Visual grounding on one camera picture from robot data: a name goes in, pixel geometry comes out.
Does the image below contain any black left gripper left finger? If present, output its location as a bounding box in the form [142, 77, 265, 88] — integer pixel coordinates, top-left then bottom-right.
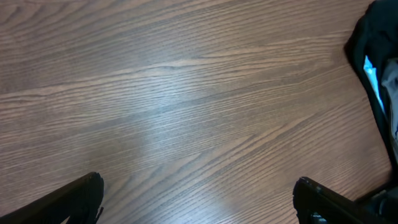
[1, 172, 104, 224]

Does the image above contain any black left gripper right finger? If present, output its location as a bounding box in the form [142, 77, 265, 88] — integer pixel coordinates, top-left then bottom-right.
[293, 177, 392, 224]

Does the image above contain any black t-shirt pile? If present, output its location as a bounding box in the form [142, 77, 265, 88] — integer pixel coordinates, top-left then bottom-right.
[344, 0, 397, 172]

